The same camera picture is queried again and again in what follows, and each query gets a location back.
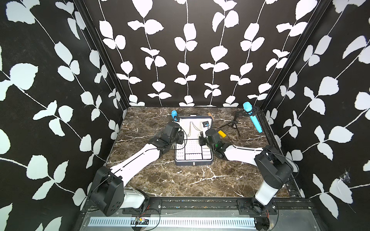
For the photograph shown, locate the yellow block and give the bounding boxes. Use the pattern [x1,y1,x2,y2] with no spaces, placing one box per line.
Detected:
[218,130,226,138]

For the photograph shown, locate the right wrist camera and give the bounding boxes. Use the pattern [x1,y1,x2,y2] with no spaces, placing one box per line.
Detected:
[202,120,210,138]

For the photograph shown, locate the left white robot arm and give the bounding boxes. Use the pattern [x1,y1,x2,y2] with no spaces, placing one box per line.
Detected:
[87,122,186,217]

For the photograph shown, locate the blue microphone on stand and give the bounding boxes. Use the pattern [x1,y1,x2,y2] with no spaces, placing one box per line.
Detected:
[243,102,263,133]

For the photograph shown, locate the silver jewelry chain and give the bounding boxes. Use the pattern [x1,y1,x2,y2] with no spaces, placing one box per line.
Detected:
[187,121,204,137]

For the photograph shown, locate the small circuit board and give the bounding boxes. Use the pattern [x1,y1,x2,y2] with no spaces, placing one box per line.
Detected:
[133,218,149,226]

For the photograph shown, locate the white perforated strip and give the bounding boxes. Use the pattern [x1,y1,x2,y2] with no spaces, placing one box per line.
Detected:
[87,217,256,229]

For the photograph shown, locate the grey jewelry box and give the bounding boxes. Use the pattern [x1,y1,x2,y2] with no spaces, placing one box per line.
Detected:
[174,116,214,166]

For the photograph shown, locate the black tripod mic stand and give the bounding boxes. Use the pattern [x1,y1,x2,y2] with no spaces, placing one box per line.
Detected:
[219,110,248,136]

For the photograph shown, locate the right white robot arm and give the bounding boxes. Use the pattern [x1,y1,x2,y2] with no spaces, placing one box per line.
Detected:
[199,129,294,213]

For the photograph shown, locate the black mounting rail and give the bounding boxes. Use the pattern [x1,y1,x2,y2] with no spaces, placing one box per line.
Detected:
[122,197,278,216]

